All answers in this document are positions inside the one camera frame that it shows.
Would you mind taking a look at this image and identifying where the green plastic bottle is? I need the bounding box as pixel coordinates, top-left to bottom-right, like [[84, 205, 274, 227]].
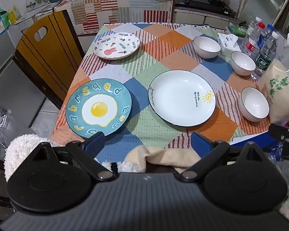
[[0, 4, 10, 28]]

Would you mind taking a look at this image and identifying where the yellow plastic bottle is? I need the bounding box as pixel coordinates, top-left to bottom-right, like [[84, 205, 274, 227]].
[[8, 5, 22, 24]]

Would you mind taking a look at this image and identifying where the black gas stove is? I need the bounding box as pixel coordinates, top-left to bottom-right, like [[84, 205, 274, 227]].
[[175, 0, 234, 17]]

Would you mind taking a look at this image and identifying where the green label water bottle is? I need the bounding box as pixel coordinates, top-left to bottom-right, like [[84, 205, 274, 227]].
[[252, 32, 280, 80]]

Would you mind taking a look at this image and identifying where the white rabbit print plate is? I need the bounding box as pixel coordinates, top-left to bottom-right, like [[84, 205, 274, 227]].
[[92, 32, 140, 59]]

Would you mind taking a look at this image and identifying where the blue fried egg plate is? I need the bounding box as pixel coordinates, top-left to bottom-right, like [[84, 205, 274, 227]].
[[66, 78, 133, 139]]

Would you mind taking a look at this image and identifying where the red cap water bottle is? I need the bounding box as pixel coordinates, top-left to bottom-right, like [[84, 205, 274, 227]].
[[244, 22, 265, 56]]

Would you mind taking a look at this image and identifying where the white tissue pack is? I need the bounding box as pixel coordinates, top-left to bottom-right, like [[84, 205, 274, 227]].
[[217, 33, 242, 56]]

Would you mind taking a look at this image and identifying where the white fluffy cloth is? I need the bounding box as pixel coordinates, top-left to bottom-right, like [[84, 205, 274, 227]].
[[3, 134, 145, 182]]

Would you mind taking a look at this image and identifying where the green plastic basket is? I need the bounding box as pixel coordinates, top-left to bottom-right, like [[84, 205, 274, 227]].
[[228, 20, 250, 38]]

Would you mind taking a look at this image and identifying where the white cap clear water bottle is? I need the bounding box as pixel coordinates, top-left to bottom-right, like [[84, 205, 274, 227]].
[[242, 17, 262, 51]]

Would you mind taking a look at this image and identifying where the beige towel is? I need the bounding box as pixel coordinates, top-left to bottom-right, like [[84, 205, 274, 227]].
[[125, 146, 203, 174]]

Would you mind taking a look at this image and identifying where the wooden chair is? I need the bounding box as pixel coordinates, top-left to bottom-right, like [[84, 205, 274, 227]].
[[12, 10, 86, 110]]

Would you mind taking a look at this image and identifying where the white ribbed bowl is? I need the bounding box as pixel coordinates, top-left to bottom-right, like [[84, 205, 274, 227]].
[[239, 87, 270, 122], [193, 36, 222, 59], [231, 51, 257, 76]]

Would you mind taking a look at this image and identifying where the white sun print plate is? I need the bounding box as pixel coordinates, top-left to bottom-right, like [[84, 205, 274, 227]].
[[148, 70, 217, 127]]

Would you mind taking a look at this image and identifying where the clear bag of rice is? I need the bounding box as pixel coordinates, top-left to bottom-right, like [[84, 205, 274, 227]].
[[256, 32, 289, 126]]

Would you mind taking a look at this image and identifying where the striped patchwork counter cloth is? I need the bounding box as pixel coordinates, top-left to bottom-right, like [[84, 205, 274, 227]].
[[53, 0, 175, 35]]

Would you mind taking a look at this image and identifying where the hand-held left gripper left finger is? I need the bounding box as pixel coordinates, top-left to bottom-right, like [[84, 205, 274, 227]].
[[30, 131, 116, 182]]

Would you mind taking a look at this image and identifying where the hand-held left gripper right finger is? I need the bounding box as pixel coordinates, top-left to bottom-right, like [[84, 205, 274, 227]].
[[176, 132, 265, 183]]

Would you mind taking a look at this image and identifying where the grey refrigerator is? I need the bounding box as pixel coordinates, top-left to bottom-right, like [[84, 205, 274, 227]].
[[0, 13, 46, 128]]

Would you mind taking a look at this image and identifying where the white kitchen cabinet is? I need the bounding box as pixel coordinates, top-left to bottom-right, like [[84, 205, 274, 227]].
[[173, 8, 229, 30]]

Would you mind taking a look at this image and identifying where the blue cap water bottle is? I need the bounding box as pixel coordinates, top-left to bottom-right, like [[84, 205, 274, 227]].
[[256, 24, 274, 53]]

